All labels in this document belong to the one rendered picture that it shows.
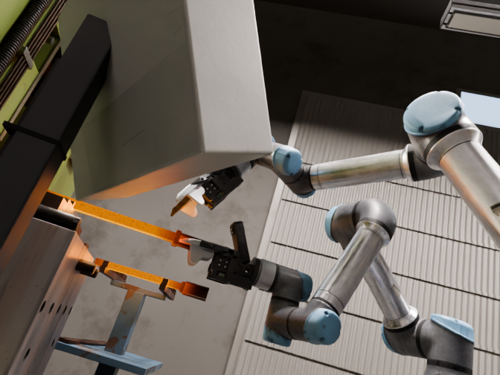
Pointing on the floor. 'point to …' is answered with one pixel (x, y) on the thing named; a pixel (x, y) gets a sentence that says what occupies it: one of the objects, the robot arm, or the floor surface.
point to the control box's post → (99, 57)
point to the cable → (30, 129)
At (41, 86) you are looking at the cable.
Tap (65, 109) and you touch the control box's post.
